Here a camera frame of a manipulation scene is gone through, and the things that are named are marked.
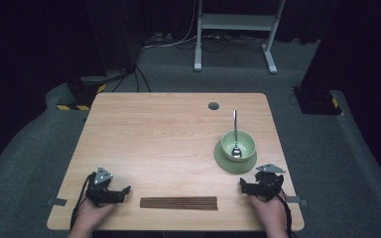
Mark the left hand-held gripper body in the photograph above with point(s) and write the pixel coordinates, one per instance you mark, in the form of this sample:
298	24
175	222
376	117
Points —
101	190

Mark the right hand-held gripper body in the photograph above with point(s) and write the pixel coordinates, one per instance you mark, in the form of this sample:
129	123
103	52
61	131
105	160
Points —
269	183

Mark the green ceramic bowl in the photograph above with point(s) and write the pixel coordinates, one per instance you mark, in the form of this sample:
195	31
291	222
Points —
244	142

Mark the row of brown chopsticks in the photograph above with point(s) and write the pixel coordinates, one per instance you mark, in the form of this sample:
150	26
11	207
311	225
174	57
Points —
178	203

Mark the person's left hand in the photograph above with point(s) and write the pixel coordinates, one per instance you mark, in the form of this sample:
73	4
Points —
91	214

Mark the person's right hand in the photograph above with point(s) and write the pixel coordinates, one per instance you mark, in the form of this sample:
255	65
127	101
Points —
271	213

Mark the green ceramic plate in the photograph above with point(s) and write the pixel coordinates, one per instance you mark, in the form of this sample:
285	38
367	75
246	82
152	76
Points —
225	163

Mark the grey tape strip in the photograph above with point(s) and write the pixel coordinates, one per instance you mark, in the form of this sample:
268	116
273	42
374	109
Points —
296	200
57	202

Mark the metal spoon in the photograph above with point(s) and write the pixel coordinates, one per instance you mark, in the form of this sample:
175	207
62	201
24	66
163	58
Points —
235	132

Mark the black base with hazard tape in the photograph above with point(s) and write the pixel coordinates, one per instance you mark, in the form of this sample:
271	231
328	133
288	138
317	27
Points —
84	91
317	100

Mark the white metal stand frame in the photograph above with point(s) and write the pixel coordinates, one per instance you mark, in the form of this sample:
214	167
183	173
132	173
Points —
238	22

